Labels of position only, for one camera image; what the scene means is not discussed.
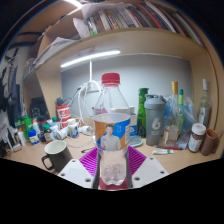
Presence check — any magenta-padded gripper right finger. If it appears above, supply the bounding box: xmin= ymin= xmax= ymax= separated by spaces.
xmin=127 ymin=145 xmax=170 ymax=189

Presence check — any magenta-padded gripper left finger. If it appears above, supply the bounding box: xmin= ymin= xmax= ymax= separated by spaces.
xmin=57 ymin=147 xmax=101 ymax=190

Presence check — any white and green tube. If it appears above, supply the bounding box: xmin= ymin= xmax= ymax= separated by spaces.
xmin=151 ymin=148 xmax=176 ymax=156

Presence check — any dark mug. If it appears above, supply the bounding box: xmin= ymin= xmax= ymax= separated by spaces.
xmin=41 ymin=139 xmax=74 ymax=173

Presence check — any red pen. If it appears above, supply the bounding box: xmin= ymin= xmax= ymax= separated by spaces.
xmin=153 ymin=144 xmax=183 ymax=151

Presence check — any round pale blue lid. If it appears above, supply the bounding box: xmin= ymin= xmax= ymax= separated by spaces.
xmin=128 ymin=134 xmax=145 ymax=149

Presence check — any flat round red coaster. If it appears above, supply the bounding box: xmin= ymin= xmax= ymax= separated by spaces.
xmin=98 ymin=179 xmax=130 ymax=192

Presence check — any white plastic bottle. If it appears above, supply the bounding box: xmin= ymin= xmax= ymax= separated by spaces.
xmin=56 ymin=126 xmax=70 ymax=141

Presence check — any white jar with blue print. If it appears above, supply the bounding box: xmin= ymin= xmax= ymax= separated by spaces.
xmin=67 ymin=118 xmax=81 ymax=139

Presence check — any white charger plug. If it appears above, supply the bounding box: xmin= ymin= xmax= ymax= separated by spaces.
xmin=78 ymin=125 xmax=93 ymax=136

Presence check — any dark medicine bottle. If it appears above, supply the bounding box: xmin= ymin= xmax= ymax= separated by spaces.
xmin=42 ymin=123 xmax=55 ymax=144

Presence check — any grey shaker bottle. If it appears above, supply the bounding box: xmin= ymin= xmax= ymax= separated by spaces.
xmin=143 ymin=94 xmax=167 ymax=147

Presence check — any clear gold-capped bottle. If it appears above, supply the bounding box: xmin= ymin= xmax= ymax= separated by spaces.
xmin=162 ymin=80 xmax=183 ymax=146

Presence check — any clear red-capped drink bottle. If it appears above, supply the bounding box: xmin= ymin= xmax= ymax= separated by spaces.
xmin=92 ymin=72 xmax=132 ymax=187

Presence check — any white bottle with blue label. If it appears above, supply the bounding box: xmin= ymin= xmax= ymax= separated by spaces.
xmin=27 ymin=128 xmax=41 ymax=146

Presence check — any brown jar with white lid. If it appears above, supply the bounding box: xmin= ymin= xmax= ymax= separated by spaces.
xmin=187 ymin=122 xmax=207 ymax=154

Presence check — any red and white can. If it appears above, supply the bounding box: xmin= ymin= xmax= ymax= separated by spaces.
xmin=55 ymin=103 xmax=72 ymax=130

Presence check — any green glass bottle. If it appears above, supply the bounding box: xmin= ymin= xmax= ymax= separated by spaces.
xmin=136 ymin=87 xmax=150 ymax=138

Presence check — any brown paper cup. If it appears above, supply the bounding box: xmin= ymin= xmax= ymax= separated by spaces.
xmin=200 ymin=128 xmax=220 ymax=157

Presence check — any green box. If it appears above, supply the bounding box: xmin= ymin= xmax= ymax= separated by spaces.
xmin=14 ymin=115 xmax=33 ymax=141

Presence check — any black bag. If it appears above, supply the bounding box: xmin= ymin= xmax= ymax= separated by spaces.
xmin=29 ymin=96 xmax=51 ymax=122

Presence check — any slim green-capped bottle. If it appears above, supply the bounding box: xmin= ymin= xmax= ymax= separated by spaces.
xmin=177 ymin=88 xmax=185 ymax=116

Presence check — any tall clear glass bottle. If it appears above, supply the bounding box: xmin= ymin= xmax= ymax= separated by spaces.
xmin=198 ymin=78 xmax=213 ymax=130

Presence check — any white light bar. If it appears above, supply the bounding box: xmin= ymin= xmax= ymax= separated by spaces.
xmin=60 ymin=49 xmax=122 ymax=69

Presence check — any wooden shelf unit with books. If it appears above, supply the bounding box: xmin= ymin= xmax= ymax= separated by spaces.
xmin=19 ymin=0 xmax=222 ymax=158

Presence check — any white cable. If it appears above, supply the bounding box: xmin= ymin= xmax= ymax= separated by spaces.
xmin=70 ymin=79 xmax=103 ymax=148

